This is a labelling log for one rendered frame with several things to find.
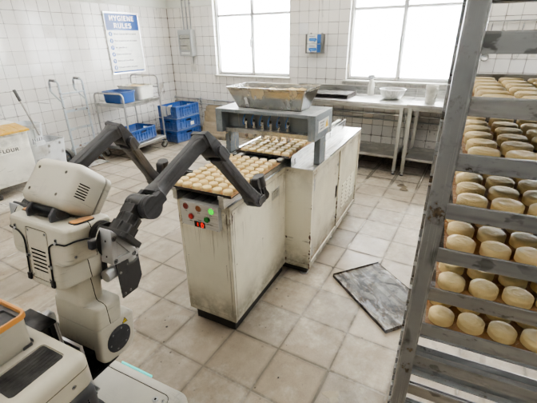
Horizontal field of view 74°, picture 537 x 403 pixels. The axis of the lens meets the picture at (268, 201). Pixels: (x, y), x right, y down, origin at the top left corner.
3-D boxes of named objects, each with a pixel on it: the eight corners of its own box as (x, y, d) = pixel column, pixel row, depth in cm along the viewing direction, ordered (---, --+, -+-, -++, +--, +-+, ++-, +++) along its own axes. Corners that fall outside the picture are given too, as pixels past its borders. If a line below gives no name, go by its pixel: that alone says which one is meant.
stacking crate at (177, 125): (184, 122, 660) (182, 111, 652) (200, 125, 642) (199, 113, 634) (160, 129, 613) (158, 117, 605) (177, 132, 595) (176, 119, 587)
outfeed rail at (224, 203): (337, 125, 338) (337, 118, 335) (340, 125, 337) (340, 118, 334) (218, 209, 175) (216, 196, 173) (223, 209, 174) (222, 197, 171)
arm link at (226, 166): (196, 153, 142) (217, 153, 136) (202, 141, 145) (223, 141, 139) (245, 207, 174) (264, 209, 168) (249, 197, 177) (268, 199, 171)
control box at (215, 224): (186, 220, 195) (183, 197, 189) (223, 229, 185) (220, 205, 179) (181, 223, 192) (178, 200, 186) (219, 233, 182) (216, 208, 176)
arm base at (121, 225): (94, 228, 108) (123, 236, 104) (109, 205, 112) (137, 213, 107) (113, 240, 116) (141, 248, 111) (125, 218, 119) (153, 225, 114)
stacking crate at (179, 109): (181, 111, 652) (180, 100, 644) (199, 113, 635) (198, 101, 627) (158, 117, 604) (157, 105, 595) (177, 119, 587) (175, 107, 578)
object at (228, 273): (246, 260, 282) (241, 151, 245) (285, 271, 268) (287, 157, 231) (191, 317, 226) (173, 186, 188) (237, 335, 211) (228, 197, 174)
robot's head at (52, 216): (51, 242, 107) (47, 210, 104) (25, 234, 111) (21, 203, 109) (73, 234, 113) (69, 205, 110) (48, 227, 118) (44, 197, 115)
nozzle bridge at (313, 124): (241, 145, 281) (240, 100, 267) (329, 156, 251) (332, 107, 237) (218, 156, 255) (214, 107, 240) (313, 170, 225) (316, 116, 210)
